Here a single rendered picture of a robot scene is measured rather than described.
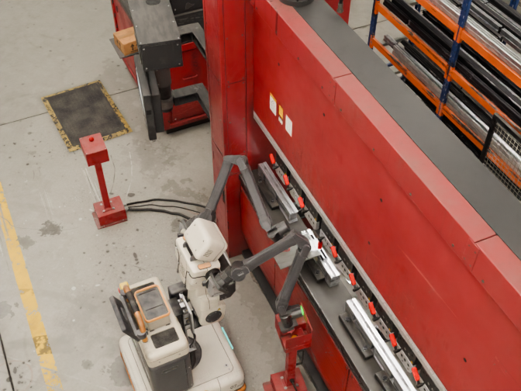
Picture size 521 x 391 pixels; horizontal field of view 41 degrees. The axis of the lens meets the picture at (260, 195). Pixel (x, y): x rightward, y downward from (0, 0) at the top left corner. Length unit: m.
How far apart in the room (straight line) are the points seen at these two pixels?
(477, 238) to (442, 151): 0.46
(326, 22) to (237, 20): 0.63
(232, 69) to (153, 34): 0.50
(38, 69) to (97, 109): 0.97
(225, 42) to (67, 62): 3.68
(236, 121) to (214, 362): 1.54
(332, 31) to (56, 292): 2.96
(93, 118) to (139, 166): 0.82
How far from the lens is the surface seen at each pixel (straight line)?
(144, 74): 4.43
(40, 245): 5.69
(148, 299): 4.06
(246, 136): 4.53
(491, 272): 2.56
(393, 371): 3.76
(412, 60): 6.05
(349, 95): 3.09
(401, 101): 3.10
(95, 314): 5.18
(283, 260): 4.07
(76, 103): 6.91
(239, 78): 4.22
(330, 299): 4.07
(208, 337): 4.62
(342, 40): 3.44
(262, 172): 4.63
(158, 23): 4.24
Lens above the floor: 4.18
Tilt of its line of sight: 46 degrees down
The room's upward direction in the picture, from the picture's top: straight up
